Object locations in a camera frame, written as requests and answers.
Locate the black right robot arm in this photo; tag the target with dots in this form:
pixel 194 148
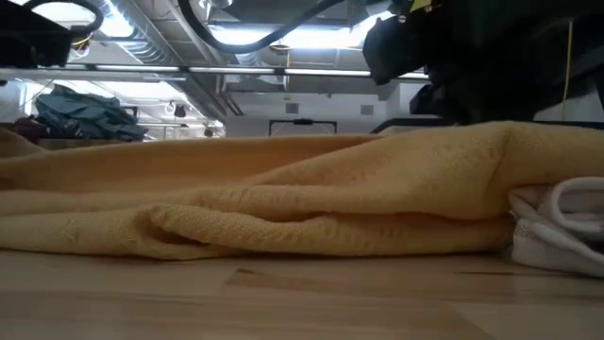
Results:
pixel 519 56

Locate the black hanging spot lamp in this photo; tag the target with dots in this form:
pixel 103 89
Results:
pixel 208 131
pixel 179 110

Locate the black background station frame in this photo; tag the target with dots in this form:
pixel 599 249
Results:
pixel 302 122

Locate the white red-checked towel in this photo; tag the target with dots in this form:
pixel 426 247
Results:
pixel 557 236

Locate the long ceiling light bar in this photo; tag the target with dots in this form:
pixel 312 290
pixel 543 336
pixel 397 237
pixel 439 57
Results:
pixel 212 71

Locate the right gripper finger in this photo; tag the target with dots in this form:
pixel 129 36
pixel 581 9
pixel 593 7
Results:
pixel 439 106

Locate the yellow waffle towel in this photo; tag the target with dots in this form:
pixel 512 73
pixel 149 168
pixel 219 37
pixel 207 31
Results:
pixel 283 189

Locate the teal cloth pile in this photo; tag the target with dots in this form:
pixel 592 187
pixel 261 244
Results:
pixel 85 115

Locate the purple cloth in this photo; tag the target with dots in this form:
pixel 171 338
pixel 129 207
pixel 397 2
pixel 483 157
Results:
pixel 28 128

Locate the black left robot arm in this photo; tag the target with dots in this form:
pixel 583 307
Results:
pixel 33 38

